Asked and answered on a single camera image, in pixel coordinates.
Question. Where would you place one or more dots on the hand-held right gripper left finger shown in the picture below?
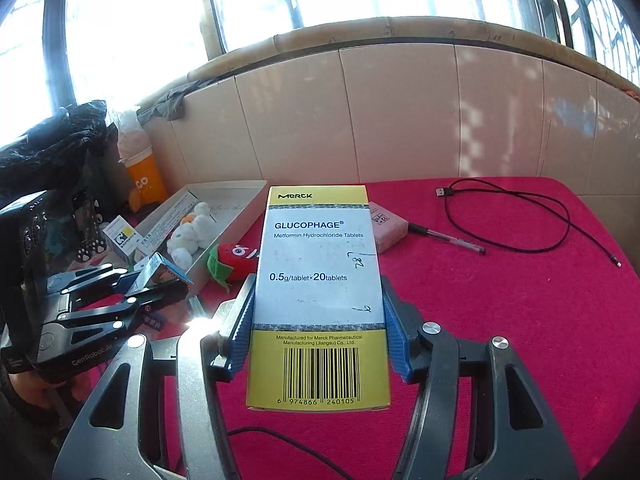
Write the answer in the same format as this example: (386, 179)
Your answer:
(242, 310)

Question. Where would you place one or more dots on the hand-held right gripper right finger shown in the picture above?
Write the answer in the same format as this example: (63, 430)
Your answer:
(395, 325)

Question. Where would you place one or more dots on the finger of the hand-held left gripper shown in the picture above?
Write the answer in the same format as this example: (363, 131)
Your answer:
(100, 276)
(125, 312)

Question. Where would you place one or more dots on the small blue medicine box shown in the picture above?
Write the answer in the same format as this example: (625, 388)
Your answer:
(160, 270)

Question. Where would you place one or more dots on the yellow white medicine box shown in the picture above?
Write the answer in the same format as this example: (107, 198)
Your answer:
(315, 270)

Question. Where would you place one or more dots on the pink tissue packet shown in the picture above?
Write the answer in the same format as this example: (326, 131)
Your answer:
(390, 230)

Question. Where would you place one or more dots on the black clear pen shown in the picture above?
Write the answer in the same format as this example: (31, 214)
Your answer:
(450, 240)

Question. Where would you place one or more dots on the white cardboard box tray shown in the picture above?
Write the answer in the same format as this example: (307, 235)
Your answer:
(230, 200)

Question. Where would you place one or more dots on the person's left hand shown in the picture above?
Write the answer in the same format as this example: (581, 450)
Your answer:
(30, 390)

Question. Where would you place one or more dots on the white box yellow blue logo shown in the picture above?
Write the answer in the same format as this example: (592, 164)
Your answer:
(122, 240)

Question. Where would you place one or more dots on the red strawberry plush toy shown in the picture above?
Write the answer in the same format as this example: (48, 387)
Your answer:
(235, 255)

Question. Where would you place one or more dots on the white fluffy plush toy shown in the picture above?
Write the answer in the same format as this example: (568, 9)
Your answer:
(192, 240)

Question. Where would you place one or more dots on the black plastic bag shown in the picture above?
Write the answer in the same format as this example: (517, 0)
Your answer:
(50, 150)

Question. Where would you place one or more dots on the crumpled white plastic bag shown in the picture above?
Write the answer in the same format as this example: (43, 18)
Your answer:
(132, 132)

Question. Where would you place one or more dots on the grey rag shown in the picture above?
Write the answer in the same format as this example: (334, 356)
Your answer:
(165, 102)

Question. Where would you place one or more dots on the metal window grille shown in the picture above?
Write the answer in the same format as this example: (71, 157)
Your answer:
(52, 35)

